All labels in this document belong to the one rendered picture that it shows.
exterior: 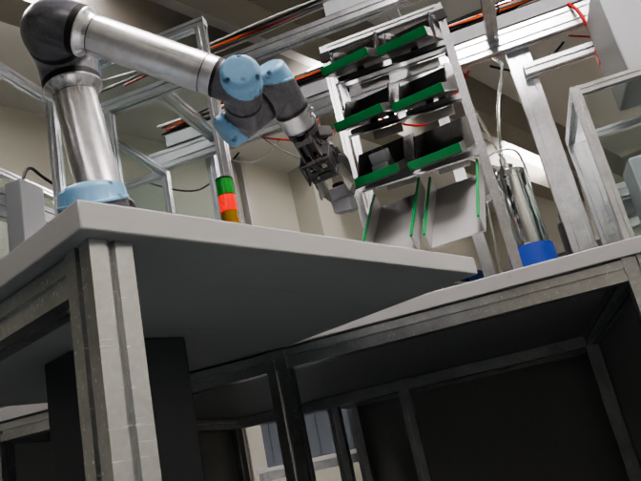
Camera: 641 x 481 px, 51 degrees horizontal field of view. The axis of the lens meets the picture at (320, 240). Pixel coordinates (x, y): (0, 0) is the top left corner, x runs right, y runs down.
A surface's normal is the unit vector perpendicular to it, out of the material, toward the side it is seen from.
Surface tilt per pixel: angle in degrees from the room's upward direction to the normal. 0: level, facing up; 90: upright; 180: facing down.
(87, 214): 90
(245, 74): 92
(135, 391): 90
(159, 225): 90
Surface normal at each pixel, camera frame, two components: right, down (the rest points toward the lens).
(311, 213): -0.67, -0.09
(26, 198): 0.93, -0.28
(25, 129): 0.71, -0.36
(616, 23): -0.30, -0.23
